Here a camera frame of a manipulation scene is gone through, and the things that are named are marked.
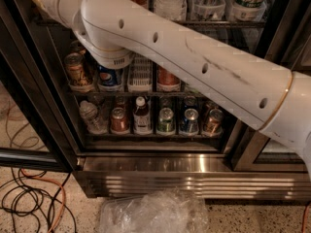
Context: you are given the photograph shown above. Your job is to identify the orange red can middle shelf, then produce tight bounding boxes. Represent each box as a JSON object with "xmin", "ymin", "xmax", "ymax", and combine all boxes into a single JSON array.
[{"xmin": 157, "ymin": 66, "xmax": 179, "ymax": 85}]

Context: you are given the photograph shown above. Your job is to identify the brown gold can middle front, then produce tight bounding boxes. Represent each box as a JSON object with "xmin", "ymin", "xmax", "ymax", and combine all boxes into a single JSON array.
[{"xmin": 64, "ymin": 52, "xmax": 92, "ymax": 86}]

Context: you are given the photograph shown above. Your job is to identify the clear water bottle shelf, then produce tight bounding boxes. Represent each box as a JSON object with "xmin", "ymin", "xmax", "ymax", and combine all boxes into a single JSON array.
[
  {"xmin": 79, "ymin": 100, "xmax": 106, "ymax": 135},
  {"xmin": 154, "ymin": 0, "xmax": 187, "ymax": 21}
]

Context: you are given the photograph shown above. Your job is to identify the brown can middle back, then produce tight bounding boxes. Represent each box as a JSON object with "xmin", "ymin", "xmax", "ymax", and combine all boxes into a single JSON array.
[{"xmin": 70, "ymin": 40, "xmax": 86, "ymax": 55}]

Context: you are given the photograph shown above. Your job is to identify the blue can bottom front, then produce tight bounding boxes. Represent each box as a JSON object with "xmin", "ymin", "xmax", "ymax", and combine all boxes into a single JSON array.
[{"xmin": 180, "ymin": 108, "xmax": 198, "ymax": 134}]

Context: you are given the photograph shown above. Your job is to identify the black cables on floor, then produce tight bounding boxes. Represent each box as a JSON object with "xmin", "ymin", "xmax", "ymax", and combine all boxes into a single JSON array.
[{"xmin": 0, "ymin": 167, "xmax": 78, "ymax": 233}]

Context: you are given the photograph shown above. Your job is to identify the orange cable right floor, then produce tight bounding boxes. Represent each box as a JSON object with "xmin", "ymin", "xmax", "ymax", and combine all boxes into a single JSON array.
[{"xmin": 300, "ymin": 201, "xmax": 311, "ymax": 233}]

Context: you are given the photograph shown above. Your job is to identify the dark drink bottle white cap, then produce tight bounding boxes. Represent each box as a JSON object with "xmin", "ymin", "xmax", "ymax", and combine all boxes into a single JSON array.
[{"xmin": 133, "ymin": 96, "xmax": 152, "ymax": 135}]

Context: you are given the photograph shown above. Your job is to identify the clear plastic bin with wrap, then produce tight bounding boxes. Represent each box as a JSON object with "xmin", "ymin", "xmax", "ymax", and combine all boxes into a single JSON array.
[{"xmin": 99, "ymin": 189, "xmax": 208, "ymax": 233}]

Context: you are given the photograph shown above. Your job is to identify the copper can bottom front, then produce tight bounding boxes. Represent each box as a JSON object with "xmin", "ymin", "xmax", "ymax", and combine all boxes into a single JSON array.
[{"xmin": 203, "ymin": 109, "xmax": 224, "ymax": 134}]

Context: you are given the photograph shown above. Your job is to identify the clear water bottle bottom shelf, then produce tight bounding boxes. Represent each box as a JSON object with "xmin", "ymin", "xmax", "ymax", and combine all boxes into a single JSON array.
[{"xmin": 79, "ymin": 100, "xmax": 106, "ymax": 135}]

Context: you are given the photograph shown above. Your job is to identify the red can bottom front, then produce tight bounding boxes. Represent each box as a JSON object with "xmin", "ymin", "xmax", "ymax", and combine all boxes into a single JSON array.
[{"xmin": 111, "ymin": 107, "xmax": 128, "ymax": 133}]

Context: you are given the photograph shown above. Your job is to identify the orange cable left floor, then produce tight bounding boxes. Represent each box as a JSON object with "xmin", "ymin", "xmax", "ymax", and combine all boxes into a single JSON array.
[{"xmin": 19, "ymin": 168, "xmax": 67, "ymax": 233}]

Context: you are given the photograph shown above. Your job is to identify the green can bottom front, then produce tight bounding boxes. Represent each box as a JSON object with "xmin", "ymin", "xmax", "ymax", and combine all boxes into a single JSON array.
[{"xmin": 157, "ymin": 107, "xmax": 174, "ymax": 133}]

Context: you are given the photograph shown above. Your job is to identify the orange cable floor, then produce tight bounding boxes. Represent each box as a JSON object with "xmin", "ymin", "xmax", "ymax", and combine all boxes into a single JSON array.
[
  {"xmin": 300, "ymin": 201, "xmax": 311, "ymax": 233},
  {"xmin": 19, "ymin": 168, "xmax": 67, "ymax": 233}
]

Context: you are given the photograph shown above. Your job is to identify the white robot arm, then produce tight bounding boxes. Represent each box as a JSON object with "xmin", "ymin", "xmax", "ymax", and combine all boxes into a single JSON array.
[{"xmin": 32, "ymin": 0, "xmax": 311, "ymax": 173}]

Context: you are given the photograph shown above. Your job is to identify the blue pepsi can front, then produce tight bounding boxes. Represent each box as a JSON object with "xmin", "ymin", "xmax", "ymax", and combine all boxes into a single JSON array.
[{"xmin": 98, "ymin": 65, "xmax": 122, "ymax": 86}]

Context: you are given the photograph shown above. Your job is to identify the clear water bottle top shelf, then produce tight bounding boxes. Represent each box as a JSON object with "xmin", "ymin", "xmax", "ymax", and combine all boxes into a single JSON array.
[{"xmin": 154, "ymin": 0, "xmax": 187, "ymax": 21}]

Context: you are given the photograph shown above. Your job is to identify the open glass fridge door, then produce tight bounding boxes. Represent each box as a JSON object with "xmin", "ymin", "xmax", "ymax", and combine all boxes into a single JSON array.
[{"xmin": 0, "ymin": 4, "xmax": 76, "ymax": 172}]

